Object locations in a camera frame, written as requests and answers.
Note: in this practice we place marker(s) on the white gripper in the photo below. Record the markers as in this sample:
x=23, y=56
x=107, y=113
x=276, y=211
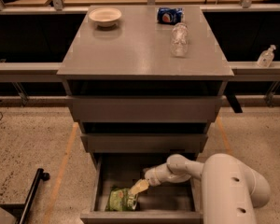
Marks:
x=153, y=175

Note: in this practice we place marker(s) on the green jalapeno chip bag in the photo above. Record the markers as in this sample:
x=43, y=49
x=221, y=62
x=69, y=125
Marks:
x=120, y=199

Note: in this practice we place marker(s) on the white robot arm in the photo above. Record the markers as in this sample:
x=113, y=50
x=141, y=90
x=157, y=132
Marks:
x=231, y=190

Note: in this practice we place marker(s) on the grey open bottom drawer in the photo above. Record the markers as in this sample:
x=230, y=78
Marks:
x=164, y=204

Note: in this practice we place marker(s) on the grey middle drawer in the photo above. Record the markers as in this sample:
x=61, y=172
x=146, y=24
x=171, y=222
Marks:
x=143, y=143

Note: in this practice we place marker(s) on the grey top drawer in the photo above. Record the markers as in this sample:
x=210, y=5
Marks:
x=143, y=109

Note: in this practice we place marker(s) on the grey drawer cabinet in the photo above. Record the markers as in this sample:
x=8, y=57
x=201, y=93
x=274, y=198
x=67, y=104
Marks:
x=134, y=60

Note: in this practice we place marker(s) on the black cart leg with wheel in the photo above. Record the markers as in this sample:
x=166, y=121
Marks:
x=20, y=211

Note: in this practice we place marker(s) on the clear plastic water bottle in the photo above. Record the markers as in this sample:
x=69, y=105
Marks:
x=179, y=40

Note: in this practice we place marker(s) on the blue pepsi can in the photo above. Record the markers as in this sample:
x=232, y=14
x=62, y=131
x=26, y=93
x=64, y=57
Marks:
x=171, y=16

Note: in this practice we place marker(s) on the white ceramic bowl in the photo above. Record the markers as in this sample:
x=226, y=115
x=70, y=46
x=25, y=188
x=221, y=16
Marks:
x=105, y=16

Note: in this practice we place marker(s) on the clear pump soap bottle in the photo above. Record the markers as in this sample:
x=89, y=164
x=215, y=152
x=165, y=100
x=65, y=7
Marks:
x=266, y=57

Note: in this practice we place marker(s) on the grey metal rail shelf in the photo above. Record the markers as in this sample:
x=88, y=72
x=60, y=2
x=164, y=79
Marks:
x=29, y=72

